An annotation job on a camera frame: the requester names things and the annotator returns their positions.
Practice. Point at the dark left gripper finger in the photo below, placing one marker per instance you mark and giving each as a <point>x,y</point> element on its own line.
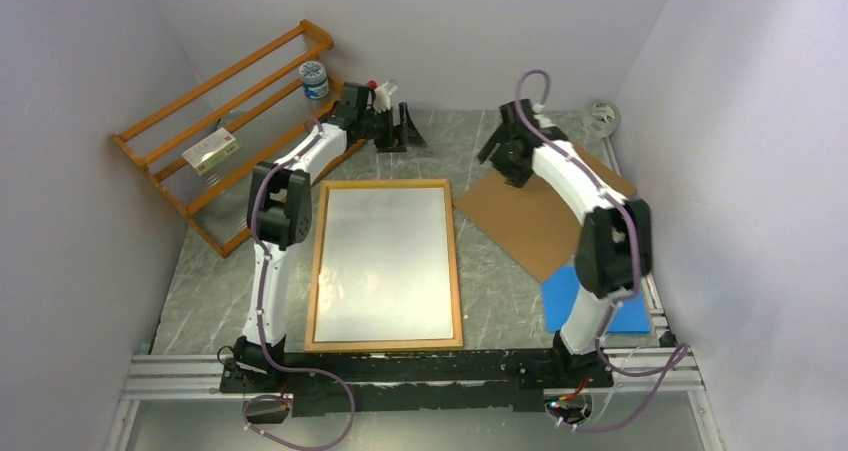
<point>410,132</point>
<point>386,147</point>

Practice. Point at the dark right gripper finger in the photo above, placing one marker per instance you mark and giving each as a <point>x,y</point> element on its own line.
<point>493,150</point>
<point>517,177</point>

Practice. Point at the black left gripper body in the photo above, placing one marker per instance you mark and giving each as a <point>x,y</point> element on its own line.
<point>381,129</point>

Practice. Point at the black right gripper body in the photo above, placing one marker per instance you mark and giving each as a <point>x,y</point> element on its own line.
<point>501,155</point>

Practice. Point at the brown backing board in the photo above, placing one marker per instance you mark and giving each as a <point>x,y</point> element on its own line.
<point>532,223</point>

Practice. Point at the printed building photo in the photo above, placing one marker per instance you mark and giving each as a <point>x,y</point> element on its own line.
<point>384,262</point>

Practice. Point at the yellow wooden picture frame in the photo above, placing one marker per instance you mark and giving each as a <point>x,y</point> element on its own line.
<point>384,345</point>

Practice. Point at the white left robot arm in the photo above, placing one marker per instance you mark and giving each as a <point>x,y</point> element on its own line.
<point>279,210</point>

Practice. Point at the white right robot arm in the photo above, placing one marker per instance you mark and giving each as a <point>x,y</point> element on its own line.
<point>614,247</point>

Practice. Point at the blue white round jar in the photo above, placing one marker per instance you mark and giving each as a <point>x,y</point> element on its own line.
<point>314,79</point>

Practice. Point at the clear tape roll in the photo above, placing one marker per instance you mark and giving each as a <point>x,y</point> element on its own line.
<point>600,118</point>

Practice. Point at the small white green box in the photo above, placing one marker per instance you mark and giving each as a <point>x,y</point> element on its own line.
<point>211,151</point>

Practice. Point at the orange wooden rack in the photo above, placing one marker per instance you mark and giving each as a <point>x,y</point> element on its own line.
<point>259,100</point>

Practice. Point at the blue foam pad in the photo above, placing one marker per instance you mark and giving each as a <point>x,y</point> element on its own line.
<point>559,294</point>

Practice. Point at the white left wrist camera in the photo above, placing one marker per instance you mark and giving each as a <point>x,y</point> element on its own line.
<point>382,94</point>

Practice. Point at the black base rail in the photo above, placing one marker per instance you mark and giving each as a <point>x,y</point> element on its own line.
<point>523,380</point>

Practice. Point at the aluminium extrusion rail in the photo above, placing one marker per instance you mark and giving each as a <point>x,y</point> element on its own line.
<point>187,377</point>

